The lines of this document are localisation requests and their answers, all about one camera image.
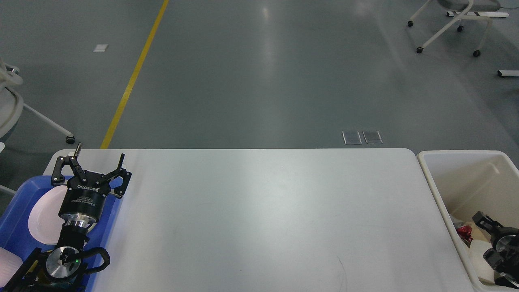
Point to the white bar on floor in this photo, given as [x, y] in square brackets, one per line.
[508, 73]

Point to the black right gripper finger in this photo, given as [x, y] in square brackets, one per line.
[484, 222]
[506, 265]

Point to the white office chair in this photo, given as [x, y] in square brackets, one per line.
[466, 10]

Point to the pink plate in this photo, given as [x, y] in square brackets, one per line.
[45, 223]

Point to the red foil wrapper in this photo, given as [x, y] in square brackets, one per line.
[465, 233]

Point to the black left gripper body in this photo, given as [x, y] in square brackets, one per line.
[84, 198]

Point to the beige plastic bin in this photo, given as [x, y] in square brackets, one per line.
[464, 182]

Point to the white paper cup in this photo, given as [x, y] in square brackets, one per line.
[482, 269]

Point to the white chair base left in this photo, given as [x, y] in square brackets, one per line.
[13, 105]

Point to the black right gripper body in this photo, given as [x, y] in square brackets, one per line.
[507, 241]

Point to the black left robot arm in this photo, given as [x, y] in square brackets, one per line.
[69, 262]

